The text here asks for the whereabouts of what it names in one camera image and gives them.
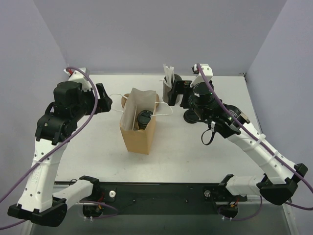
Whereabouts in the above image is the black plastic cup lid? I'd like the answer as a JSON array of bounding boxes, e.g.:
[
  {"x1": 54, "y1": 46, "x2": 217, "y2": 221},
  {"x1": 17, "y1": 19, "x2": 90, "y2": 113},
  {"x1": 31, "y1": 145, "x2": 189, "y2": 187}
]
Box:
[{"x1": 137, "y1": 110, "x2": 153, "y2": 130}]

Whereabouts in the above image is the brown paper bag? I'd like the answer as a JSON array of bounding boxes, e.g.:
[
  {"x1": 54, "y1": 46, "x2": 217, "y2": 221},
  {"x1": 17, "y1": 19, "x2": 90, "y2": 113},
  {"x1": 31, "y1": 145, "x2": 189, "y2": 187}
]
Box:
[{"x1": 118, "y1": 88, "x2": 173, "y2": 155}]

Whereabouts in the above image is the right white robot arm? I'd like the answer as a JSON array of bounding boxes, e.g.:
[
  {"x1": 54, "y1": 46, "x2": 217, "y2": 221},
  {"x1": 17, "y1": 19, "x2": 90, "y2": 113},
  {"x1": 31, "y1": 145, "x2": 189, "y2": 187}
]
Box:
[{"x1": 168, "y1": 80, "x2": 308, "y2": 205}]

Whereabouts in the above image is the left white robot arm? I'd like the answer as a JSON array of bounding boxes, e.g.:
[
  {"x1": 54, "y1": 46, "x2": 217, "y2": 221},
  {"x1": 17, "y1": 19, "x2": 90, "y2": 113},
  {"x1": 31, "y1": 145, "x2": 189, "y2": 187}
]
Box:
[{"x1": 7, "y1": 81, "x2": 112, "y2": 227}]

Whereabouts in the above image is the grey cylindrical straw holder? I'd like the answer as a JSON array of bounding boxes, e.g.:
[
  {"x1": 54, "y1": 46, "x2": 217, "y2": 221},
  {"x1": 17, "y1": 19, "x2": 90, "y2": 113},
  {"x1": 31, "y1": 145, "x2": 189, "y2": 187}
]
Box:
[{"x1": 162, "y1": 74, "x2": 182, "y2": 103}]

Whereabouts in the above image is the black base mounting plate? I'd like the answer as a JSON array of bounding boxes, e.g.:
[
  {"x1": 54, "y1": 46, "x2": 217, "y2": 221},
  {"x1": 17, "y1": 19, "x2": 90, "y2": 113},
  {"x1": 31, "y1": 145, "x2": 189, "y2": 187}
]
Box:
[{"x1": 71, "y1": 181, "x2": 248, "y2": 215}]

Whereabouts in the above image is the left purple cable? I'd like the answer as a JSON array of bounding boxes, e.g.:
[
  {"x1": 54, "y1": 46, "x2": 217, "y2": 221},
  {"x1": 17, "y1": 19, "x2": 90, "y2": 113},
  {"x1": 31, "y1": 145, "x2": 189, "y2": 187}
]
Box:
[{"x1": 0, "y1": 66, "x2": 119, "y2": 223}]

